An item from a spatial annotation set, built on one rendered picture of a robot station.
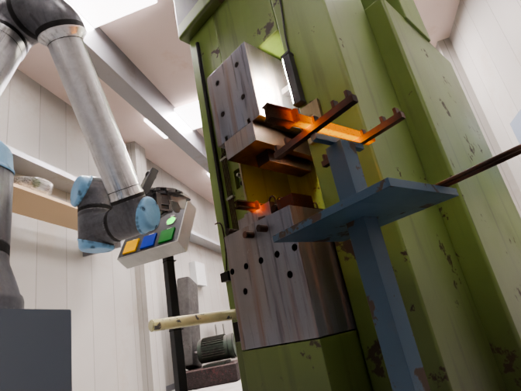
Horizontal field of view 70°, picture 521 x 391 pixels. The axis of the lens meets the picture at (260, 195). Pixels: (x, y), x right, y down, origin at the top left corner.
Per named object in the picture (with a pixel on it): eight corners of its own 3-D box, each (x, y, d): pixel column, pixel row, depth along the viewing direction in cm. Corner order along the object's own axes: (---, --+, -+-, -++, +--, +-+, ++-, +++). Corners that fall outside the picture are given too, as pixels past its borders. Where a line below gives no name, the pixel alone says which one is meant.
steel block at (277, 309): (319, 337, 115) (288, 204, 131) (241, 350, 140) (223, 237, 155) (401, 317, 154) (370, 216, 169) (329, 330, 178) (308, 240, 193)
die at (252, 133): (256, 140, 156) (252, 120, 160) (227, 160, 169) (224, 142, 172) (317, 157, 185) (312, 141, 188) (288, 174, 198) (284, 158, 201)
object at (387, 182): (390, 185, 77) (388, 177, 77) (273, 242, 105) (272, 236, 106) (459, 195, 95) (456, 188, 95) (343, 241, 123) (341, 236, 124)
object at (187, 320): (154, 332, 139) (153, 317, 141) (147, 333, 142) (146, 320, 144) (243, 318, 169) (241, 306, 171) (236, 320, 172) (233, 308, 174)
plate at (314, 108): (326, 133, 145) (315, 98, 151) (308, 144, 151) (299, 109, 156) (329, 135, 146) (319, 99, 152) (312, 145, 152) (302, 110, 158)
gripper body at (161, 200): (163, 219, 124) (128, 216, 116) (160, 195, 127) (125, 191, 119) (174, 210, 119) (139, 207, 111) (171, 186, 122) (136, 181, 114)
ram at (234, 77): (274, 104, 151) (256, 28, 165) (217, 147, 176) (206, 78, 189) (334, 128, 180) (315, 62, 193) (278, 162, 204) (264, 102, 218)
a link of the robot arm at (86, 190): (67, 213, 104) (67, 181, 108) (112, 216, 113) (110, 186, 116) (79, 201, 98) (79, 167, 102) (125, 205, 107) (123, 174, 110)
